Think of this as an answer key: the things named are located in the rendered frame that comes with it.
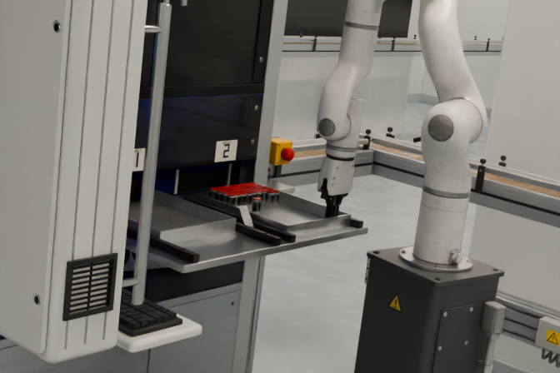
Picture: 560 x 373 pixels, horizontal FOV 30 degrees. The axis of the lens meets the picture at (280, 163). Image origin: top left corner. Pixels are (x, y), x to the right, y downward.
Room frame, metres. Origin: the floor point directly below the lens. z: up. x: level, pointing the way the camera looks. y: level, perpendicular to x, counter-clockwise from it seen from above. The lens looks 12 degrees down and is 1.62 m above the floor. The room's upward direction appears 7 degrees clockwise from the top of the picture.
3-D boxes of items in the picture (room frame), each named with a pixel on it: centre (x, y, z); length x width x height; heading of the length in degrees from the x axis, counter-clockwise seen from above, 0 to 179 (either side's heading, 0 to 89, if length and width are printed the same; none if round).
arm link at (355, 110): (2.73, -0.16, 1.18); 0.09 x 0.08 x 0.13; 153
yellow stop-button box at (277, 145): (3.12, 0.02, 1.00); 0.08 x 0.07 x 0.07; 50
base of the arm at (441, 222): (2.60, -0.43, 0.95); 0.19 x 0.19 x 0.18
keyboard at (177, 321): (2.17, 0.36, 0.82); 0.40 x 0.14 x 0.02; 49
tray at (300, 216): (2.78, 0.00, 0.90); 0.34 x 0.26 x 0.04; 49
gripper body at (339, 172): (2.74, -0.16, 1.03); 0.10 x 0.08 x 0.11; 140
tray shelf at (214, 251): (2.68, 0.14, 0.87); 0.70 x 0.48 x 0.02; 140
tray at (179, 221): (2.59, 0.31, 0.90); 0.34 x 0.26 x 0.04; 50
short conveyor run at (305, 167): (3.43, -0.06, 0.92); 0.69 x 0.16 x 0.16; 140
